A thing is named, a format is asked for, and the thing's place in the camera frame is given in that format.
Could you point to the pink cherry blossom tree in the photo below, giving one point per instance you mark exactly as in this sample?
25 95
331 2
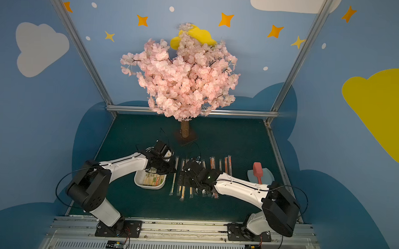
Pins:
188 77

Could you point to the left green circuit board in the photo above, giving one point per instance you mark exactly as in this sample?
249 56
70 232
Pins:
115 244

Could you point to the floor edge rail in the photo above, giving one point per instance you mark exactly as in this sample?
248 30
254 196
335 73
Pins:
90 136
278 158

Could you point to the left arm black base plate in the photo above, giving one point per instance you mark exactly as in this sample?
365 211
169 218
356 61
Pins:
121 229

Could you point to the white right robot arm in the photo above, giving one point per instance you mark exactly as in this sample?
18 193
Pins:
279 209

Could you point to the left floor edge rail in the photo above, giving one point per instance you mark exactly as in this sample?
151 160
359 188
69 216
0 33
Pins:
90 136

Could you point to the wrapped chopsticks panda print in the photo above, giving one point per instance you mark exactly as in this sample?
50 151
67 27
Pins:
149 179

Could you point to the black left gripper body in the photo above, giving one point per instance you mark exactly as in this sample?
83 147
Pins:
164 166

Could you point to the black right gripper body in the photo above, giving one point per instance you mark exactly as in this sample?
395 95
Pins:
193 170

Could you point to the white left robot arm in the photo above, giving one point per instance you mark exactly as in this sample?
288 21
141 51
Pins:
89 186

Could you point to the white plastic storage box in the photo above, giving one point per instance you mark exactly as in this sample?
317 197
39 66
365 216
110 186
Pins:
139 177

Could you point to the front aluminium mounting rail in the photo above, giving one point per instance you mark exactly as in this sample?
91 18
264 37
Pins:
78 232

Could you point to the right aluminium corner post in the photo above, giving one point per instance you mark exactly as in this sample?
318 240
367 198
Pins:
302 55

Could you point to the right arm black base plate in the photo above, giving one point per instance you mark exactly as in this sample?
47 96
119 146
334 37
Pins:
238 232

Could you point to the aluminium corner post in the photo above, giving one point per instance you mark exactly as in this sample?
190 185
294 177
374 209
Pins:
302 55
67 22

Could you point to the right floor edge rail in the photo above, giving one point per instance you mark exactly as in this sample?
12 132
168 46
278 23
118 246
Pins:
278 158

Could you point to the light blue dustpan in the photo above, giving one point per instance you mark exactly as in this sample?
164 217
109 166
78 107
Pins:
266 179

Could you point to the left aluminium corner post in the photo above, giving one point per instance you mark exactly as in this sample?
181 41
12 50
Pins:
67 22

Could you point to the red small brush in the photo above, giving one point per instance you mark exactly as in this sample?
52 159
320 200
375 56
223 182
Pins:
258 171

